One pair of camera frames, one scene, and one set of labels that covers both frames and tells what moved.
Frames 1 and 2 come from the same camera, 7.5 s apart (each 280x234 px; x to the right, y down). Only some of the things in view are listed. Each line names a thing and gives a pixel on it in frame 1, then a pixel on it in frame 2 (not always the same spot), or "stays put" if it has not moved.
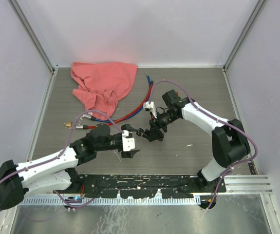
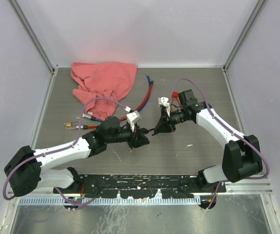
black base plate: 144,186 stays put
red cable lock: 84,126 stays put
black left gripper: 129,153 -> 138,139
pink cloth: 102,85 stays put
